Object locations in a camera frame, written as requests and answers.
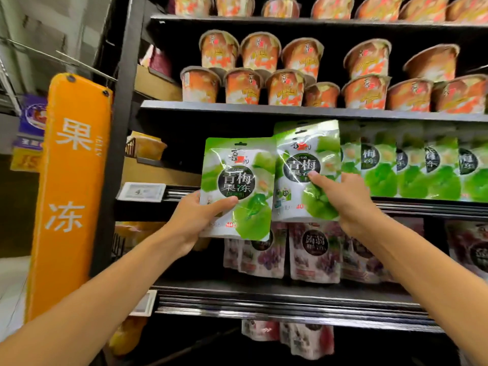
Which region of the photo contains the person's right hand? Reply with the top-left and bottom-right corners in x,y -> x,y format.
307,171 -> 378,241

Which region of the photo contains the person's left hand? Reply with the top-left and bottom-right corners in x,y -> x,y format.
164,190 -> 239,256

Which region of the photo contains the row of purple-white bags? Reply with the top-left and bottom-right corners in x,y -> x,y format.
223,216 -> 488,285

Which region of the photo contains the green plum pouch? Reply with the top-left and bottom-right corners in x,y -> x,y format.
200,137 -> 277,241
272,120 -> 342,223

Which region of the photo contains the row of green-white bags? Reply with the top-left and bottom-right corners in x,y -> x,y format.
335,121 -> 488,203

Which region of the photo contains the dark grey metal shelf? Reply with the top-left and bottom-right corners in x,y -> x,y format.
90,0 -> 488,366

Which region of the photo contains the orange jelly cup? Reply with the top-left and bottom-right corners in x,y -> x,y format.
282,38 -> 325,79
305,81 -> 340,109
240,32 -> 282,72
223,68 -> 264,105

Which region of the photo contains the stack of orange tubs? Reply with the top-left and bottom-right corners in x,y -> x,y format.
180,30 -> 488,115

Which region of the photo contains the person's right forearm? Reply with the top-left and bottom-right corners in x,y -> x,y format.
354,217 -> 488,366

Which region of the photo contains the person's left forearm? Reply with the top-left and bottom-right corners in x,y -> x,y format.
0,225 -> 192,366

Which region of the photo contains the brown cardboard sheet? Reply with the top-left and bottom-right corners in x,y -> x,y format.
122,156 -> 203,188

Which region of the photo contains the row of yellow tubs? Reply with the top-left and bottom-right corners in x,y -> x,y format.
113,222 -> 212,256

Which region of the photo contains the white price tag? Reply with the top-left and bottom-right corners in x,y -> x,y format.
116,181 -> 167,203
130,289 -> 159,317

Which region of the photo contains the pink-white jelly bag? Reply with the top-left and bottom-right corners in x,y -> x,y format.
241,320 -> 280,342
279,322 -> 335,360

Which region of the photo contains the orange aisle sign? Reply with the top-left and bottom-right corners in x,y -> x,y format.
25,72 -> 114,325

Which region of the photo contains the cardboard box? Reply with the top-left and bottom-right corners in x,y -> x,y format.
133,65 -> 184,102

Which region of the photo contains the pink packet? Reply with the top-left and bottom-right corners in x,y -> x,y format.
141,45 -> 175,79

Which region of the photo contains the blue hanging banner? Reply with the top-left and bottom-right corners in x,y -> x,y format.
10,95 -> 48,174

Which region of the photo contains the row of orange tubs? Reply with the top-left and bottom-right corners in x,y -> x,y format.
168,0 -> 488,23

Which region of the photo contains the metal sign bracket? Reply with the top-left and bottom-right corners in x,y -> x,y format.
0,34 -> 119,84

